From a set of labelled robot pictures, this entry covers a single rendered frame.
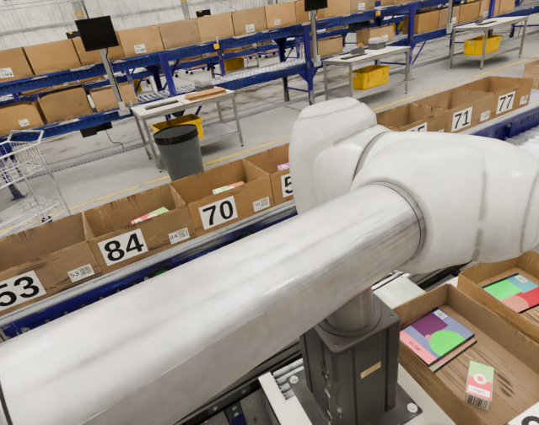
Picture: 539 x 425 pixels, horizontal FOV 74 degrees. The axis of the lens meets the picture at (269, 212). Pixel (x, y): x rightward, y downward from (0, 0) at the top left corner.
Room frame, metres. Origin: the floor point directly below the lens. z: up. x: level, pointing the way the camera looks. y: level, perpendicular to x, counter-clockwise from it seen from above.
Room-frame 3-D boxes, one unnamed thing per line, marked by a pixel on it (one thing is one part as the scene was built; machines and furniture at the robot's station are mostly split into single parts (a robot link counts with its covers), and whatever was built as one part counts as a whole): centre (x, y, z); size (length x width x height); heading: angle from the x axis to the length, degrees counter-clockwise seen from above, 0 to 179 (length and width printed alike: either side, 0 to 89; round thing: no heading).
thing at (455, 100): (2.15, -1.22, 0.96); 0.39 x 0.29 x 0.17; 113
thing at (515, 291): (0.82, -0.74, 0.76); 0.19 x 0.14 x 0.02; 104
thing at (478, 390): (0.53, -0.46, 0.78); 0.10 x 0.06 x 0.05; 145
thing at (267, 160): (1.68, -0.15, 0.96); 0.39 x 0.29 x 0.17; 114
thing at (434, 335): (0.71, -0.42, 0.78); 0.19 x 0.14 x 0.02; 113
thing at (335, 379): (0.58, -0.13, 0.91); 0.26 x 0.26 x 0.33; 20
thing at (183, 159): (4.09, 0.90, 0.32); 0.50 x 0.50 x 0.64
